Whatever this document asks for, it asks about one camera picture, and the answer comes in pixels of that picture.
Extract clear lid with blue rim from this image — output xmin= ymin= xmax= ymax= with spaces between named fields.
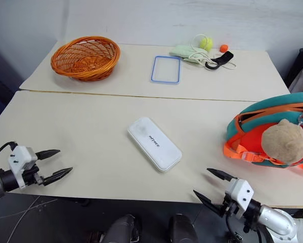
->
xmin=150 ymin=55 xmax=182 ymax=85

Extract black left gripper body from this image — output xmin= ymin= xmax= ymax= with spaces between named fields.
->
xmin=21 ymin=164 xmax=45 ymax=187

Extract teal and orange backpack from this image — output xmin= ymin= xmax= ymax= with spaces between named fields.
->
xmin=223 ymin=92 xmax=303 ymax=173

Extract black hook strap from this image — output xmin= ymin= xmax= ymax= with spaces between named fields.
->
xmin=204 ymin=51 xmax=235 ymax=70

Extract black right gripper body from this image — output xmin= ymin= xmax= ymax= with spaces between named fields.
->
xmin=218 ymin=194 xmax=240 ymax=218

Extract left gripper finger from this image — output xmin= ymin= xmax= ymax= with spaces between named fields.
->
xmin=41 ymin=167 xmax=74 ymax=187
xmin=34 ymin=149 xmax=61 ymax=161

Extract pale green cloth pouch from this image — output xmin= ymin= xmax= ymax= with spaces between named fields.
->
xmin=169 ymin=44 xmax=208 ymax=65

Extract orange wicker basket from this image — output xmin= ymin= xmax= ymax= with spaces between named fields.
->
xmin=50 ymin=36 xmax=121 ymax=82

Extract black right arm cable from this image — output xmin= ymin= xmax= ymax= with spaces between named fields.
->
xmin=226 ymin=214 xmax=243 ymax=243

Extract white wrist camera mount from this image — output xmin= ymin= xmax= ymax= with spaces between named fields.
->
xmin=224 ymin=178 xmax=255 ymax=220
xmin=8 ymin=145 xmax=38 ymax=190

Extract white cord loop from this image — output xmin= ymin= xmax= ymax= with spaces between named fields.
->
xmin=192 ymin=33 xmax=237 ymax=71

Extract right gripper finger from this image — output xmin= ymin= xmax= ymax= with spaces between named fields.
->
xmin=193 ymin=189 xmax=226 ymax=217
xmin=206 ymin=168 xmax=235 ymax=182

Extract dark rounded shape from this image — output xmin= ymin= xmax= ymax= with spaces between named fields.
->
xmin=168 ymin=213 xmax=199 ymax=243
xmin=104 ymin=214 xmax=143 ymax=243

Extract white rectangular case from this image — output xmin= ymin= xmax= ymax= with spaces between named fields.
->
xmin=127 ymin=116 xmax=183 ymax=174

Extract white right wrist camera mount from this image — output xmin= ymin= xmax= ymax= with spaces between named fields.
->
xmin=224 ymin=178 xmax=255 ymax=220

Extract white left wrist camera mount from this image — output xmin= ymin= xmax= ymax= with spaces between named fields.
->
xmin=8 ymin=145 xmax=38 ymax=190

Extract tan plush bear head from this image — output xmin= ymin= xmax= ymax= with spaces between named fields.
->
xmin=261 ymin=118 xmax=303 ymax=164

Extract yellow tennis ball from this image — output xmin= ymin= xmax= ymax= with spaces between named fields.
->
xmin=199 ymin=37 xmax=213 ymax=50

